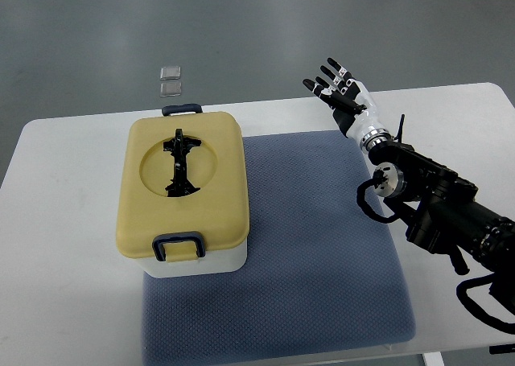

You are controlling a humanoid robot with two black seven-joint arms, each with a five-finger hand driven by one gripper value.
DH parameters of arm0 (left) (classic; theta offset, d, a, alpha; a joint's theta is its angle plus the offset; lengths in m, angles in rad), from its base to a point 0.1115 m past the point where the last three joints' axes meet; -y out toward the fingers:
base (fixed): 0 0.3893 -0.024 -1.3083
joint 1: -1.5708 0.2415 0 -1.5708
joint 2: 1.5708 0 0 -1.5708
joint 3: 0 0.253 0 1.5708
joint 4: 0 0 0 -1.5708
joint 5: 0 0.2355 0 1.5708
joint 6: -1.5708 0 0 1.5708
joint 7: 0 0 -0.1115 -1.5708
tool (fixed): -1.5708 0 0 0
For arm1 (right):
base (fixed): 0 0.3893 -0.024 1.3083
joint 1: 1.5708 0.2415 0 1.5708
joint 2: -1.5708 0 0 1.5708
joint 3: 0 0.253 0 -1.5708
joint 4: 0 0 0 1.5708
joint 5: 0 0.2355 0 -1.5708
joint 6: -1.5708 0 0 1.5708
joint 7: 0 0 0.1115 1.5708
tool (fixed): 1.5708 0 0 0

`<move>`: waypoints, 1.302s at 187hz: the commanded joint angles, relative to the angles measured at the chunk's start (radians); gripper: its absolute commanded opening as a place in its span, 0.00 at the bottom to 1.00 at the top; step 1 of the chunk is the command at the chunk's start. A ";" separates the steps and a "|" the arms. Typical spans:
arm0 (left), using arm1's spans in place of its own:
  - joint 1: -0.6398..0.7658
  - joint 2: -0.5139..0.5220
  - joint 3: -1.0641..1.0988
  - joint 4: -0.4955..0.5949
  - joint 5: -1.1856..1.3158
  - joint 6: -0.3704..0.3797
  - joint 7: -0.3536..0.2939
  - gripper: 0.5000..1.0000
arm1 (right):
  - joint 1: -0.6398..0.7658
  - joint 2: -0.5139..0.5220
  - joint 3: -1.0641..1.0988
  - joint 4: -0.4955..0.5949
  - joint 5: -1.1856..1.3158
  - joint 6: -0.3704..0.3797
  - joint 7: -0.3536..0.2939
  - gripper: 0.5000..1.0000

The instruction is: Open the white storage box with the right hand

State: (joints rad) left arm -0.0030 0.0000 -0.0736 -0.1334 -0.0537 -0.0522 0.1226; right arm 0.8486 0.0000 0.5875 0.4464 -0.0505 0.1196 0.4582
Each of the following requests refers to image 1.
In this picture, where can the upper clear floor plate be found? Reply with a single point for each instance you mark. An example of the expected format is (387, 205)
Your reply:
(170, 72)

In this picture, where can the yellow storage box lid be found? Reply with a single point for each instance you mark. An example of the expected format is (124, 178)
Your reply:
(217, 214)

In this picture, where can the blue grey fabric mat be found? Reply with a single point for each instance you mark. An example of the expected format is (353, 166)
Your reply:
(320, 276)

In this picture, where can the white storage box base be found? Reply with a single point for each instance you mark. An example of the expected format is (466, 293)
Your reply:
(204, 262)

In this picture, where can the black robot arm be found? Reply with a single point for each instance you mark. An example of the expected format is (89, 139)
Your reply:
(441, 216)

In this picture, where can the dark blue rear latch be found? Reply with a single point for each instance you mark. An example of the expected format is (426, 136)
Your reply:
(179, 109)

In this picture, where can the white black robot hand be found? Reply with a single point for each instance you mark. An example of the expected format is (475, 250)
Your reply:
(353, 108)

